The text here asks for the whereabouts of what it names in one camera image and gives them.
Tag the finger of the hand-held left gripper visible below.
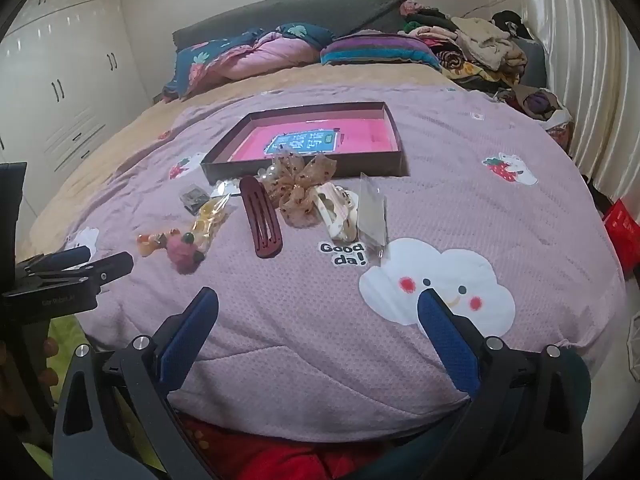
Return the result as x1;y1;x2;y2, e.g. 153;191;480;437
17;246;97;276
27;251;135;295

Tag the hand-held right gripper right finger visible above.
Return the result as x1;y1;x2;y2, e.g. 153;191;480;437
417;288;593;480

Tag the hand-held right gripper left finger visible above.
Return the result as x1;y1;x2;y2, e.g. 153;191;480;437
52;286;221;480

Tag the orange candy hair clip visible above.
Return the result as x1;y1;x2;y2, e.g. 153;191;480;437
136;232;168;256

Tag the pink plush strawberry hair clip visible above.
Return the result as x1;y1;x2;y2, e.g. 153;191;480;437
165;230;206;275

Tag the small square packet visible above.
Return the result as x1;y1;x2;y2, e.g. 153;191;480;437
180;185;208;213

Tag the dark red hair clip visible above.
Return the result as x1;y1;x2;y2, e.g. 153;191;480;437
239;176;284;260

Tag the clear plastic packet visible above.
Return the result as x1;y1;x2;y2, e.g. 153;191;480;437
357;172;390;267

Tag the beige organza bow scrunchie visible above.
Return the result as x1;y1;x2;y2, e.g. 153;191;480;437
262;152;335;228

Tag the brown shallow box tray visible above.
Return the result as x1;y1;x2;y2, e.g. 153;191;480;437
200;101;412;187

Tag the person's left hand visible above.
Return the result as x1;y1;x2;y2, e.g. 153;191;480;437
37;336;61;388

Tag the green cloth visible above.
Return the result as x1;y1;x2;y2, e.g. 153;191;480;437
20;315;166;480

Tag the purple printed blanket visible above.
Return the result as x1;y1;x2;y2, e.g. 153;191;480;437
30;82;628;443

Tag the white small packet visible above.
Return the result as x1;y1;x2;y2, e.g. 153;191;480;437
210;179;243;198

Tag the beige bed sheet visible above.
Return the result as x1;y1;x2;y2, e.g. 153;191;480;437
27;62;451;261

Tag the red cloth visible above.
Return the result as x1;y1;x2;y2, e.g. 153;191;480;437
175;410;391;480

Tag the cream claw hair clip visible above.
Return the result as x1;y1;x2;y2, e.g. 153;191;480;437
314;184;361;243

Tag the white wardrobe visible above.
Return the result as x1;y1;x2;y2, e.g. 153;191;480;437
0;0;151;181

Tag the red bag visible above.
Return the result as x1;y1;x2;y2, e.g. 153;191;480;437
602;199;640;276

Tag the pink book with blue label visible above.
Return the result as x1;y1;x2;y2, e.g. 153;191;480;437
227;119;401;163

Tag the bag of clothes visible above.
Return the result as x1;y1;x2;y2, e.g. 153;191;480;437
505;85;573;136

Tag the navy and pink quilt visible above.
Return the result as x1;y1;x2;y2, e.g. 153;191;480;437
162;22;337;101

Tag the grey cushion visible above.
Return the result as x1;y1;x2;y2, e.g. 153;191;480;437
517;37;548;88

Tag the striped purple pillow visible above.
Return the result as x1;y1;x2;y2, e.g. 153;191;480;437
320;32;443;71

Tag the pile of clothes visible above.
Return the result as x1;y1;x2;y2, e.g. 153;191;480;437
400;0;533;93

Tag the white pleated curtain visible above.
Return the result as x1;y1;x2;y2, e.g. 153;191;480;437
517;0;640;196

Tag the grey headboard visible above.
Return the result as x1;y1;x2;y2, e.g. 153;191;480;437
172;0;416;53

